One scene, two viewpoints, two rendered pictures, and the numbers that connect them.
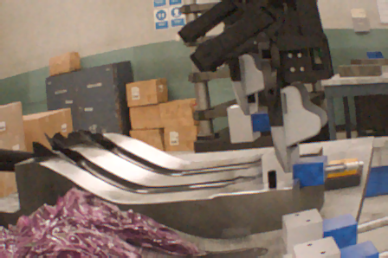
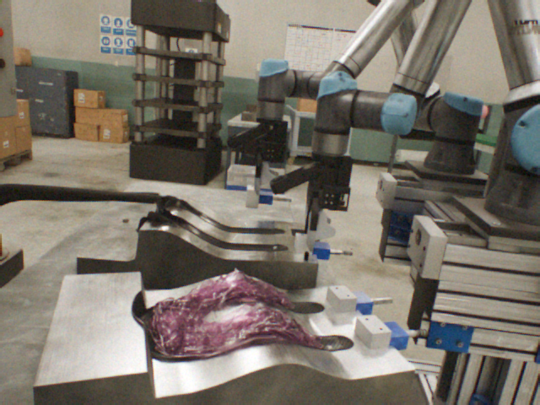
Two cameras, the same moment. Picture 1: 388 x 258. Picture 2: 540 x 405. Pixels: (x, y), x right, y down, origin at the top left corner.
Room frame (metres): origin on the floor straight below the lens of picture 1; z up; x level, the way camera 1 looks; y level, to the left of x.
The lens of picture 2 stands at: (-0.05, 0.33, 1.24)
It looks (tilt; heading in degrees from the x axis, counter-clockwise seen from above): 16 degrees down; 337
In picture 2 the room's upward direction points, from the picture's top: 6 degrees clockwise
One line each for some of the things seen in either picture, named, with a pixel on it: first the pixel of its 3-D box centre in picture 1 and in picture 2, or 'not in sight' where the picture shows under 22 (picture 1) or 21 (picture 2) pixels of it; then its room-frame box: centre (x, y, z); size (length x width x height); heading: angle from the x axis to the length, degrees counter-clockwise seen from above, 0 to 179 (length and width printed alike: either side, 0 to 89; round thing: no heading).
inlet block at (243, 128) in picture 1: (272, 119); (268, 197); (1.02, -0.12, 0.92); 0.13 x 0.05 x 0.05; 70
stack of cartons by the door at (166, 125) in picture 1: (165, 113); (102, 116); (7.77, 0.30, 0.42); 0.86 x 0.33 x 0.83; 67
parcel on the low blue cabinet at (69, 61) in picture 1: (64, 63); (13, 56); (8.24, 1.64, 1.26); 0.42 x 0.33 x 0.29; 67
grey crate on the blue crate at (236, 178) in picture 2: (367, 153); (256, 176); (3.97, -1.20, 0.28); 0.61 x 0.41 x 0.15; 67
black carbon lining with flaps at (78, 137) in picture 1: (130, 158); (213, 223); (0.84, 0.08, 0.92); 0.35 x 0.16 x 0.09; 70
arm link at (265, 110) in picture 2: not in sight; (270, 110); (1.03, -0.10, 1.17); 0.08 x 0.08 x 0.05
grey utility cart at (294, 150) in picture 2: not in sight; (316, 137); (6.14, -3.01, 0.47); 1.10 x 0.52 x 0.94; 74
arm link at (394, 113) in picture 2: not in sight; (386, 112); (0.65, -0.20, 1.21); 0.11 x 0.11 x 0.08; 38
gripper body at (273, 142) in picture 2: (248, 20); (270, 140); (1.03, -0.11, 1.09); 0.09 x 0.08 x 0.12; 70
